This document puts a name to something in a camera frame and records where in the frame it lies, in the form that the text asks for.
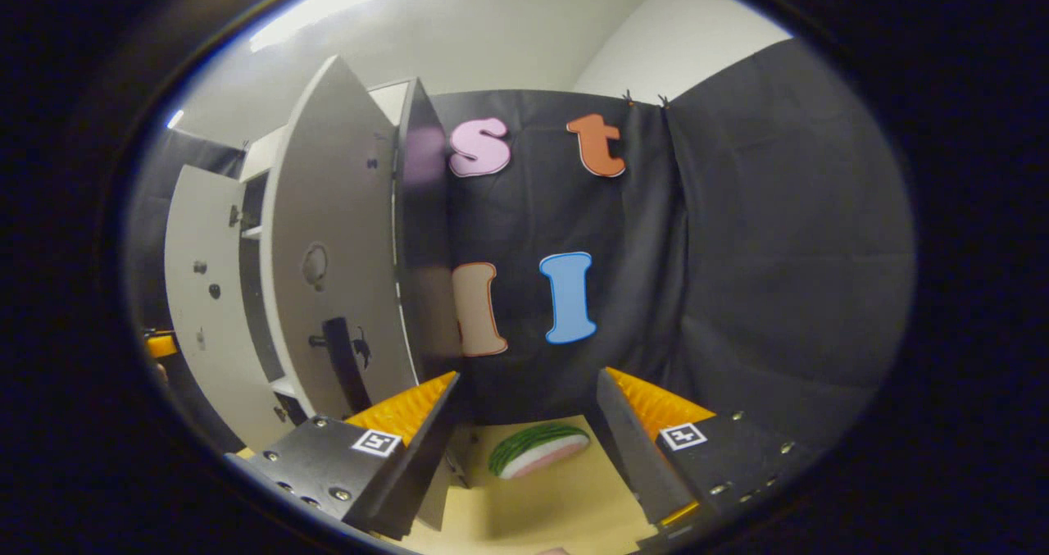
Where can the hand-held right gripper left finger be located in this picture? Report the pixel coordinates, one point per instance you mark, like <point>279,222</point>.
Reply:
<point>418,457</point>

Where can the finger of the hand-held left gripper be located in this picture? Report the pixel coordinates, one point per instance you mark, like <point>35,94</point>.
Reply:
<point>161,346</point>

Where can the watermelon slice toy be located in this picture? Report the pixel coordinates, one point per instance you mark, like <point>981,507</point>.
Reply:
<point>537,448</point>

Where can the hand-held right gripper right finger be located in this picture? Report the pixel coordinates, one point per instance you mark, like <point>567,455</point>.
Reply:
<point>639,448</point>

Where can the black backdrop cloth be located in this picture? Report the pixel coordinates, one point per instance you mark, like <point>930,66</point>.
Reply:
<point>778,252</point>

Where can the white grey cabinet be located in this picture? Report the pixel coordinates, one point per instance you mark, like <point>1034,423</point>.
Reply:
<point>426,252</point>

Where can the metal door hinge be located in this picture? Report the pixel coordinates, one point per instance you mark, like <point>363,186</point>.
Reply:
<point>236,216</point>

